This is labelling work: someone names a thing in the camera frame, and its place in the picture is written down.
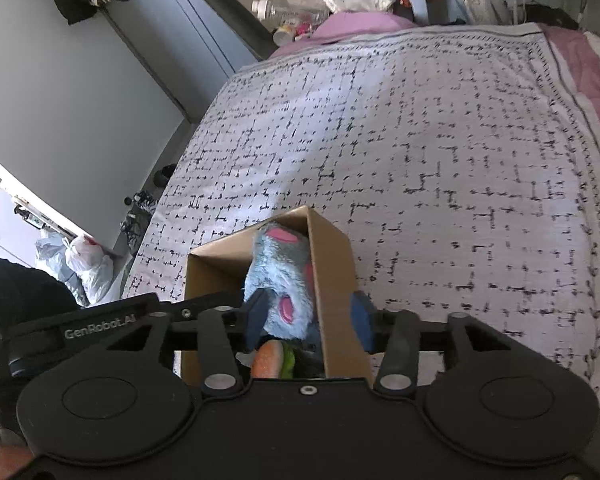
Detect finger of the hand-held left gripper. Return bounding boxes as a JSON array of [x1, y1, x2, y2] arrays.
[[158, 290, 247, 324]]

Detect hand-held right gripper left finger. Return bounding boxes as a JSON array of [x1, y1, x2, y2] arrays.
[[104, 289, 272, 399]]

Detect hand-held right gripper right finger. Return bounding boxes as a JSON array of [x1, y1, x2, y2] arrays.
[[350, 290, 515, 399]]

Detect blue fluffy plush toy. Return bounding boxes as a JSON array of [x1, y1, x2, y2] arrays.
[[242, 222, 317, 342]]

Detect brown cardboard box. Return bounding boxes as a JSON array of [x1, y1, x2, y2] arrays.
[[180, 205, 374, 387]]

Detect person's left forearm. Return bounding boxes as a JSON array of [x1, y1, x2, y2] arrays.
[[0, 255, 80, 341]]

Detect white tied plastic bags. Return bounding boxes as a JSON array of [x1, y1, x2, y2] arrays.
[[34, 234, 115, 307]]

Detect dark shoes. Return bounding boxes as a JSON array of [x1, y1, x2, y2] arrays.
[[151, 164, 178, 188]]

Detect white black-patterned blanket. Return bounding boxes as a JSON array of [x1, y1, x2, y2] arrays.
[[122, 24, 600, 408]]

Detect clear plastic bottle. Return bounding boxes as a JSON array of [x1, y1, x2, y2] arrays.
[[251, 0, 332, 22]]

